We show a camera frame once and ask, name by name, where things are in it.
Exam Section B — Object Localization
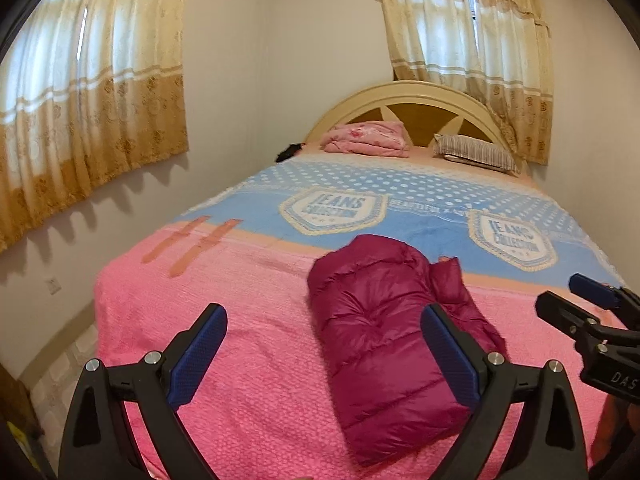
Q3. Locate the beige lace curtain panel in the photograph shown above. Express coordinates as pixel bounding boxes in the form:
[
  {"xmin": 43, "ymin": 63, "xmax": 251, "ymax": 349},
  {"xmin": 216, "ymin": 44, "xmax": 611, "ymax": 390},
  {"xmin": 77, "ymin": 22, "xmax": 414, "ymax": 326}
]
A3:
[
  {"xmin": 372, "ymin": 0, "xmax": 476, "ymax": 86},
  {"xmin": 465, "ymin": 0, "xmax": 556, "ymax": 165}
]

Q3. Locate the cream wooden bed headboard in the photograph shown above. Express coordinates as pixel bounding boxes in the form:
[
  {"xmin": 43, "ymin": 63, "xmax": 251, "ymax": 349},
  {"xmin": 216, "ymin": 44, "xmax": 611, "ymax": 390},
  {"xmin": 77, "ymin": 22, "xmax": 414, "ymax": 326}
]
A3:
[{"xmin": 304, "ymin": 80, "xmax": 526, "ymax": 171}]

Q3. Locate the folded pink floral quilt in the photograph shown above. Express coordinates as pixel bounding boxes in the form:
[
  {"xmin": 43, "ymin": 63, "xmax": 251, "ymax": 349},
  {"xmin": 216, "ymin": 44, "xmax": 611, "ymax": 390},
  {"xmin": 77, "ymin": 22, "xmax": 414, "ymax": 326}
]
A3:
[{"xmin": 320, "ymin": 120, "xmax": 412, "ymax": 159}]

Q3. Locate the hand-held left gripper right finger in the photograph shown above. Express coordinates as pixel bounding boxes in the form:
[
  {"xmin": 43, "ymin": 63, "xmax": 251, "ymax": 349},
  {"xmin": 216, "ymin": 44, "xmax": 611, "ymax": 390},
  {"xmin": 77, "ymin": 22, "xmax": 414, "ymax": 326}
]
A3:
[{"xmin": 421, "ymin": 303, "xmax": 590, "ymax": 480}]

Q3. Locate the peach bed sheet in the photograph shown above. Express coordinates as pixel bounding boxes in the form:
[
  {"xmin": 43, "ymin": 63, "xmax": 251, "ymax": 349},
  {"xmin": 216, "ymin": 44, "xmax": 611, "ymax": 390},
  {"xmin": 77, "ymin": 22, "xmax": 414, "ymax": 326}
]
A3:
[{"xmin": 300, "ymin": 142, "xmax": 533, "ymax": 186}]

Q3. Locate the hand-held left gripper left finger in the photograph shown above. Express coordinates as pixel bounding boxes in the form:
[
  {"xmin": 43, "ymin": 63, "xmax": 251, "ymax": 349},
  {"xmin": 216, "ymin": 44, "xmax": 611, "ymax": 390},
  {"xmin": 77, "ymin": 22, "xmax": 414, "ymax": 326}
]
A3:
[{"xmin": 59, "ymin": 302, "xmax": 228, "ymax": 480}]

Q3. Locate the bed with pink-blue bedspread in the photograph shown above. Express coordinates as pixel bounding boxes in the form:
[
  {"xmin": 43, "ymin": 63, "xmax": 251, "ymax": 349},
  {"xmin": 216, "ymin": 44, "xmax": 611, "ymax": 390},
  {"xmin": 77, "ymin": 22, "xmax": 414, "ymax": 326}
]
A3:
[{"xmin": 92, "ymin": 152, "xmax": 636, "ymax": 480}]

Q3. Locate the dark cloth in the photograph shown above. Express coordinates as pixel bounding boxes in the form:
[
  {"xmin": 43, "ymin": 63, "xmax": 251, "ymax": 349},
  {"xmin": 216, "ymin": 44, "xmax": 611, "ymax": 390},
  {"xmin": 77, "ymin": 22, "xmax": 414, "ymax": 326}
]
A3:
[{"xmin": 275, "ymin": 143, "xmax": 306, "ymax": 163}]

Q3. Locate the brown wooden furniture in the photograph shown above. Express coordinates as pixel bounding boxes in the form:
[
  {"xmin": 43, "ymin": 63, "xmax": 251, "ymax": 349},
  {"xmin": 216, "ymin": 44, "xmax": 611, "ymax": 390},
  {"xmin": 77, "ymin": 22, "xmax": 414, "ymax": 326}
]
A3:
[{"xmin": 0, "ymin": 360, "xmax": 56, "ymax": 480}]

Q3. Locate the wide beige lace curtain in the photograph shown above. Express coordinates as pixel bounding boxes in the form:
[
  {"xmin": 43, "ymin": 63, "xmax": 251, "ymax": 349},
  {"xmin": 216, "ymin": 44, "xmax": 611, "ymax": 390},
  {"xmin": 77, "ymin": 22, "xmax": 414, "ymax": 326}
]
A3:
[{"xmin": 0, "ymin": 0, "xmax": 190, "ymax": 254}]

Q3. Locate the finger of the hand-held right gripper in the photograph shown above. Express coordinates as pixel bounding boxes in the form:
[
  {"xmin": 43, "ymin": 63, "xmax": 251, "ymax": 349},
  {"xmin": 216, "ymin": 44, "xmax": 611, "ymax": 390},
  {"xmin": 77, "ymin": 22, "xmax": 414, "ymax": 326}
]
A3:
[
  {"xmin": 536, "ymin": 291, "xmax": 608, "ymax": 341},
  {"xmin": 569, "ymin": 273, "xmax": 640, "ymax": 313}
]

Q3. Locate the magenta puffer jacket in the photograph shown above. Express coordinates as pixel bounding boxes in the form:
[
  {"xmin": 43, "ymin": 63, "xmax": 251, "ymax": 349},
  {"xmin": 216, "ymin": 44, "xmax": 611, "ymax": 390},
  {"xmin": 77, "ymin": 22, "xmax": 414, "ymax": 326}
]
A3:
[{"xmin": 306, "ymin": 234, "xmax": 511, "ymax": 467}]

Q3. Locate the striped pillow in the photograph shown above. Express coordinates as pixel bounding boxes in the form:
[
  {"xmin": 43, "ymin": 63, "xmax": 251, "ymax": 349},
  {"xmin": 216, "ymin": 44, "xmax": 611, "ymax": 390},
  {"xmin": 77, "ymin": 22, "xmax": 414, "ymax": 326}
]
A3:
[{"xmin": 432, "ymin": 133, "xmax": 522, "ymax": 176}]

